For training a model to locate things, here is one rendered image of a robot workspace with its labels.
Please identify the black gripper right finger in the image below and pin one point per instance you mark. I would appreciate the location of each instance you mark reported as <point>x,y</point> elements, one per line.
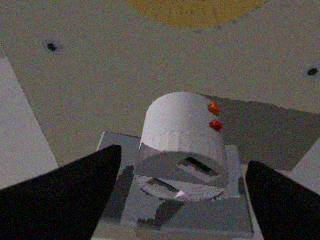
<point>284,209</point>

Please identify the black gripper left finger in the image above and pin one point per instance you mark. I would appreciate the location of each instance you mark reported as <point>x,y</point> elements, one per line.
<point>63,204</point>

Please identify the grey flat plate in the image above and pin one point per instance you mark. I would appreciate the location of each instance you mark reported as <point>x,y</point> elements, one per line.
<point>224,215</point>

